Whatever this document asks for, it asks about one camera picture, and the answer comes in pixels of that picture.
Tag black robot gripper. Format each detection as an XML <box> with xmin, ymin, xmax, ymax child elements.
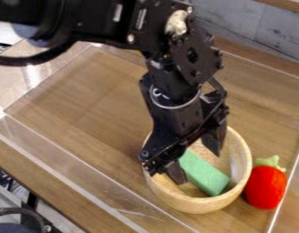
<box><xmin>137</xmin><ymin>87</ymin><xmax>229</xmax><ymax>186</ymax></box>

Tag green rectangular stick block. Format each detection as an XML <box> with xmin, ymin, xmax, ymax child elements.
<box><xmin>178</xmin><ymin>150</ymin><xmax>230</xmax><ymax>197</ymax></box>

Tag brown wooden bowl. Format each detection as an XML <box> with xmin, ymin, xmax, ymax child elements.
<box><xmin>142</xmin><ymin>127</ymin><xmax>251</xmax><ymax>214</ymax></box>

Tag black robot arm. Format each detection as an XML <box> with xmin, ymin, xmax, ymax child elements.
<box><xmin>0</xmin><ymin>0</ymin><xmax>228</xmax><ymax>184</ymax></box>

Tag red toy strawberry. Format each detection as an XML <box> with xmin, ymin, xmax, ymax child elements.
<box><xmin>244</xmin><ymin>155</ymin><xmax>287</xmax><ymax>210</ymax></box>

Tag black table clamp base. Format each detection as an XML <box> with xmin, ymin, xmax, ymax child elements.
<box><xmin>0</xmin><ymin>199</ymin><xmax>63</xmax><ymax>233</ymax></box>

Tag clear acrylic tray enclosure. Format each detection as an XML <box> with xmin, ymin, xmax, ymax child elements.
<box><xmin>0</xmin><ymin>41</ymin><xmax>299</xmax><ymax>233</ymax></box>

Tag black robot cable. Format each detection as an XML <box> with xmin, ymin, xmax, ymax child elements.
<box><xmin>0</xmin><ymin>39</ymin><xmax>79</xmax><ymax>67</ymax></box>

